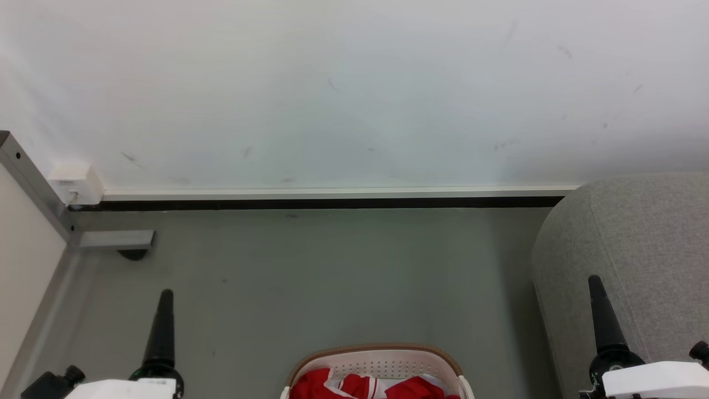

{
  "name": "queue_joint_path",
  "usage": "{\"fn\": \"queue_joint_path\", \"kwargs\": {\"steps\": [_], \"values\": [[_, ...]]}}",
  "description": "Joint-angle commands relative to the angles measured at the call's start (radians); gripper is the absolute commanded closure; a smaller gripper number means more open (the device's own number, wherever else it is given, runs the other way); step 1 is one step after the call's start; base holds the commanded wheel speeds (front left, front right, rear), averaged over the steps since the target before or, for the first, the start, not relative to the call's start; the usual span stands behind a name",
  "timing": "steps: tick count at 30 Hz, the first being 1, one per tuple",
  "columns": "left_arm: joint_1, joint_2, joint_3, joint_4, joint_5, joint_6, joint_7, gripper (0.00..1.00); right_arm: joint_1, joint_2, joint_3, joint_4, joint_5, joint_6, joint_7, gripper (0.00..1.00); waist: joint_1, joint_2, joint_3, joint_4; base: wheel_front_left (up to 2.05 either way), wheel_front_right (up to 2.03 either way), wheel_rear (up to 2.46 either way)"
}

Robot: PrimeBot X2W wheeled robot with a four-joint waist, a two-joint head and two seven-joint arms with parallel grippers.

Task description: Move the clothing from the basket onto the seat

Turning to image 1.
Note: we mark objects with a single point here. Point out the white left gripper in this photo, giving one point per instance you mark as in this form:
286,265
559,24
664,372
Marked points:
124,390

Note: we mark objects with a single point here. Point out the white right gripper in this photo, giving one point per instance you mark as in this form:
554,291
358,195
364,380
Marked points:
656,381

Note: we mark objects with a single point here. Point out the red and white garment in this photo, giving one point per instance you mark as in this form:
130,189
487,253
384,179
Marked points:
354,388

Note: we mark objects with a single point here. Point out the cream perforated laundry basket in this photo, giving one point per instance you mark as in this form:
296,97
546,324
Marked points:
382,363

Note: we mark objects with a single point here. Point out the grey fabric sofa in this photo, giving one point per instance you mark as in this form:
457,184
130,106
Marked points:
648,244

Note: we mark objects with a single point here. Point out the black round levelling foot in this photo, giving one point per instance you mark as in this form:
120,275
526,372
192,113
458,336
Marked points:
133,254

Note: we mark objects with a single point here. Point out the beige partition panel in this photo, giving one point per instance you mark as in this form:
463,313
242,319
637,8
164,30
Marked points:
25,266

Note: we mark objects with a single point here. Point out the black baseboard strip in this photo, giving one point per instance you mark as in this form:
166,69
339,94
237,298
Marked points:
332,204

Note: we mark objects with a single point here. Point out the white baseboard trim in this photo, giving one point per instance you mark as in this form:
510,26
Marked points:
332,193

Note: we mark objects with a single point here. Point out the grey metal foot bracket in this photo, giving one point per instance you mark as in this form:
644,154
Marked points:
116,239

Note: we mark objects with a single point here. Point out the white wall box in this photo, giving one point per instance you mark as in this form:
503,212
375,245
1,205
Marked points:
77,180

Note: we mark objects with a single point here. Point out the grey metal frame post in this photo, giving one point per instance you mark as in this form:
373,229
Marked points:
33,183

